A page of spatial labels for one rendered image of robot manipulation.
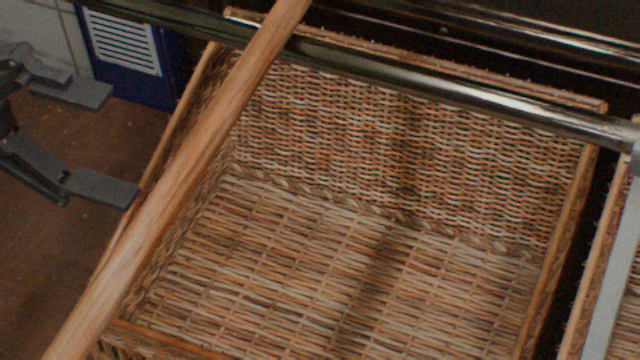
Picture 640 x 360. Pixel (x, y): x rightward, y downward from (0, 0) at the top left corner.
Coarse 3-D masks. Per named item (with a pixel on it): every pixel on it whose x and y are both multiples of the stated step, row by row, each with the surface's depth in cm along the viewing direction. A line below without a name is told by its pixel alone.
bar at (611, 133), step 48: (96, 0) 128; (144, 0) 126; (240, 48) 124; (288, 48) 121; (336, 48) 120; (432, 96) 117; (480, 96) 115; (528, 96) 114; (624, 144) 111; (624, 240) 113; (624, 288) 113
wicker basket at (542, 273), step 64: (448, 64) 163; (192, 128) 172; (256, 128) 183; (320, 128) 178; (384, 128) 173; (512, 128) 164; (192, 192) 178; (256, 192) 185; (320, 192) 184; (384, 192) 179; (448, 192) 175; (512, 192) 170; (576, 192) 152; (192, 256) 178; (256, 256) 177; (320, 256) 177; (384, 256) 176; (448, 256) 175; (512, 256) 175; (128, 320) 155; (192, 320) 171; (256, 320) 170; (320, 320) 170; (384, 320) 169; (448, 320) 168; (512, 320) 168
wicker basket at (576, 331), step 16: (624, 176) 155; (624, 192) 162; (608, 208) 150; (608, 224) 150; (592, 240) 150; (608, 240) 158; (592, 256) 148; (608, 256) 167; (592, 272) 147; (592, 288) 147; (576, 304) 145; (592, 304) 162; (624, 304) 168; (576, 320) 144; (624, 320) 167; (576, 336) 151; (624, 336) 165; (560, 352) 143; (576, 352) 157; (608, 352) 163; (624, 352) 163
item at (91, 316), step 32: (288, 0) 120; (256, 32) 118; (288, 32) 119; (256, 64) 115; (224, 96) 112; (224, 128) 111; (192, 160) 108; (160, 192) 105; (160, 224) 104; (128, 256) 101; (96, 288) 99; (128, 288) 101; (96, 320) 98; (64, 352) 96
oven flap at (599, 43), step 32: (352, 0) 160; (384, 0) 158; (416, 0) 157; (448, 0) 156; (480, 0) 155; (512, 0) 153; (544, 0) 151; (576, 0) 149; (608, 0) 148; (480, 32) 154; (512, 32) 152; (544, 32) 152; (576, 32) 151; (608, 32) 150; (608, 64) 149
